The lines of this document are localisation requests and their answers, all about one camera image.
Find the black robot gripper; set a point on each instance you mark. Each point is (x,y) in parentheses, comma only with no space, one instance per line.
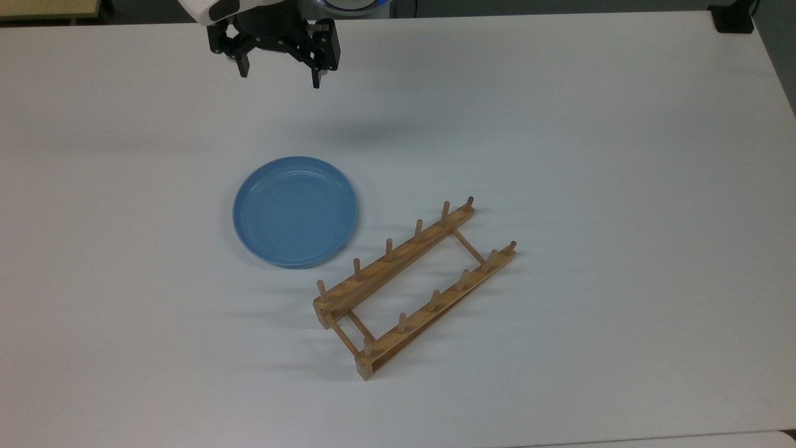
(270,25)

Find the blue round plate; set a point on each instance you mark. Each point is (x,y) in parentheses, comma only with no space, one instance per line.
(295,211)

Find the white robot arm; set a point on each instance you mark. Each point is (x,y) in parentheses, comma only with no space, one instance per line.
(199,9)

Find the wooden plate rack with pegs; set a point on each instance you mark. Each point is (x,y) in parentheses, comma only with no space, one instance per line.
(398,258)

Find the light wooden desk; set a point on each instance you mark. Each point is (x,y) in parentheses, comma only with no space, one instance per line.
(43,7)

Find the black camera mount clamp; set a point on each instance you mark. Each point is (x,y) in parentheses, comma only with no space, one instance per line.
(734,18)

